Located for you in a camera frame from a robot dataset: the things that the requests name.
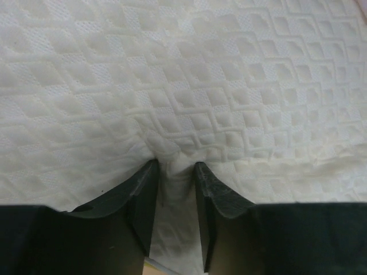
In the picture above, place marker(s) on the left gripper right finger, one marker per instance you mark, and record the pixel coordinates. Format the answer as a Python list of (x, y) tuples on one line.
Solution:
[(241, 237)]

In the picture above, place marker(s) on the cream yellow pillow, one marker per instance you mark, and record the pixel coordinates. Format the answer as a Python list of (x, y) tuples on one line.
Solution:
[(271, 95)]

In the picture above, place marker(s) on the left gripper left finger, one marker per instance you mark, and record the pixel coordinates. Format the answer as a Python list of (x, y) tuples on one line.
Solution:
[(110, 234)]

